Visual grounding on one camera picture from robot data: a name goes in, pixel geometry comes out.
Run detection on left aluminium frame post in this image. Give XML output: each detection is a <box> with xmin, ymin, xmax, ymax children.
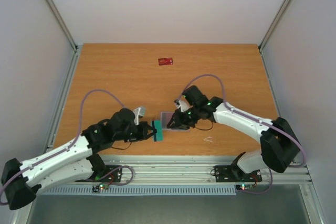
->
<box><xmin>29</xmin><ymin>0</ymin><xmax>79</xmax><ymax>51</ymax></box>

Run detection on pink leather card holder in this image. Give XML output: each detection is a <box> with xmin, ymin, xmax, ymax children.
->
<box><xmin>160</xmin><ymin>112</ymin><xmax>190</xmax><ymax>131</ymax></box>

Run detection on left controller circuit board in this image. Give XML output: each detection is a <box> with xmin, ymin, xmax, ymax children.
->
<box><xmin>91</xmin><ymin>184</ymin><xmax>109</xmax><ymax>193</ymax></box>

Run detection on right controller circuit board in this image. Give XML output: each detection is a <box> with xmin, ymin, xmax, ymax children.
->
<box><xmin>236</xmin><ymin>184</ymin><xmax>255</xmax><ymax>191</ymax></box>

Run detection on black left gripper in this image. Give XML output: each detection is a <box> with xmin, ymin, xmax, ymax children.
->
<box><xmin>115</xmin><ymin>121</ymin><xmax>157</xmax><ymax>142</ymax></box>

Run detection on controller circuit board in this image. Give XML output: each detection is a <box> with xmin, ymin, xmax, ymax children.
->
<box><xmin>91</xmin><ymin>184</ymin><xmax>109</xmax><ymax>193</ymax></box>
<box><xmin>236</xmin><ymin>184</ymin><xmax>255</xmax><ymax>191</ymax></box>

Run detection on aluminium frame post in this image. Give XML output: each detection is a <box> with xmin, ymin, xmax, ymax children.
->
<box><xmin>29</xmin><ymin>0</ymin><xmax>79</xmax><ymax>51</ymax></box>
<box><xmin>258</xmin><ymin>0</ymin><xmax>309</xmax><ymax>51</ymax></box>

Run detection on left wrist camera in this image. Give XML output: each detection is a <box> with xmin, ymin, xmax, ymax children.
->
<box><xmin>133</xmin><ymin>106</ymin><xmax>146</xmax><ymax>125</ymax></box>

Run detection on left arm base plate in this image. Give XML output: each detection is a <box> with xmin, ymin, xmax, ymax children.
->
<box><xmin>76</xmin><ymin>165</ymin><xmax>122</xmax><ymax>184</ymax></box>

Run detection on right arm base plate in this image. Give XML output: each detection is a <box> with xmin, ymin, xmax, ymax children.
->
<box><xmin>211</xmin><ymin>165</ymin><xmax>262</xmax><ymax>183</ymax></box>

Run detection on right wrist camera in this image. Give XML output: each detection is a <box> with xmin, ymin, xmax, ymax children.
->
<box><xmin>174</xmin><ymin>100</ymin><xmax>190</xmax><ymax>112</ymax></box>

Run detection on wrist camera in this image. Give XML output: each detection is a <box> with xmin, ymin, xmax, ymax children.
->
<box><xmin>174</xmin><ymin>100</ymin><xmax>190</xmax><ymax>112</ymax></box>
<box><xmin>133</xmin><ymin>106</ymin><xmax>146</xmax><ymax>125</ymax></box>

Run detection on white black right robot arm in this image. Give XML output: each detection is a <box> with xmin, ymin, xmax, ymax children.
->
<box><xmin>165</xmin><ymin>86</ymin><xmax>300</xmax><ymax>182</ymax></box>

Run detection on aluminium front rail frame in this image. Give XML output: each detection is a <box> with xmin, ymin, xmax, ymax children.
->
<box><xmin>101</xmin><ymin>155</ymin><xmax>312</xmax><ymax>186</ymax></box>

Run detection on right aluminium frame post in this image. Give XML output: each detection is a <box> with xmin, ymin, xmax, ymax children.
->
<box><xmin>258</xmin><ymin>0</ymin><xmax>309</xmax><ymax>51</ymax></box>

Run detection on grey slotted cable duct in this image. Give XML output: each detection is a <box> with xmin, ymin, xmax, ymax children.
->
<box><xmin>44</xmin><ymin>185</ymin><xmax>236</xmax><ymax>196</ymax></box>

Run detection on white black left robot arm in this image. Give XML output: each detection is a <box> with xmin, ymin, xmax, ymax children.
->
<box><xmin>1</xmin><ymin>109</ymin><xmax>160</xmax><ymax>210</ymax></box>

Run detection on teal card with black stripe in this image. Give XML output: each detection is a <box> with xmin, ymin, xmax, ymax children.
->
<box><xmin>152</xmin><ymin>120</ymin><xmax>163</xmax><ymax>142</ymax></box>

